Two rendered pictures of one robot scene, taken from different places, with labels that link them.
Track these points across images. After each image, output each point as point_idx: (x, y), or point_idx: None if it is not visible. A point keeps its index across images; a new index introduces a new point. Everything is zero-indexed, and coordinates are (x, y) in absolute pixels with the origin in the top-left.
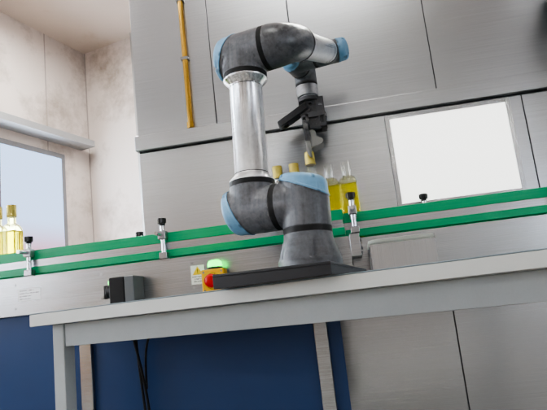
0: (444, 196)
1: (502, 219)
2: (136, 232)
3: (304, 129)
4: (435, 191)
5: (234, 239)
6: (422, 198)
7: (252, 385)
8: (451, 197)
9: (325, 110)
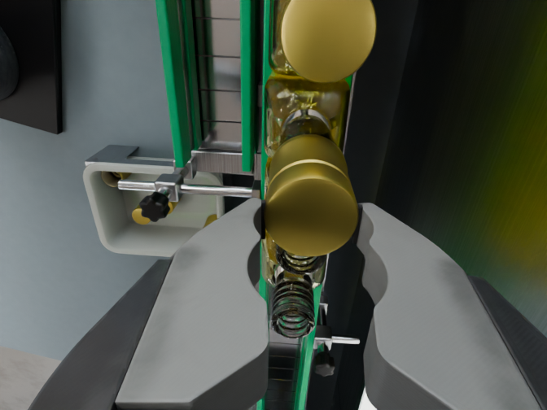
0: (363, 403)
1: (296, 384)
2: None
3: (45, 382)
4: (369, 407)
5: None
6: (315, 358)
7: None
8: (359, 406)
9: None
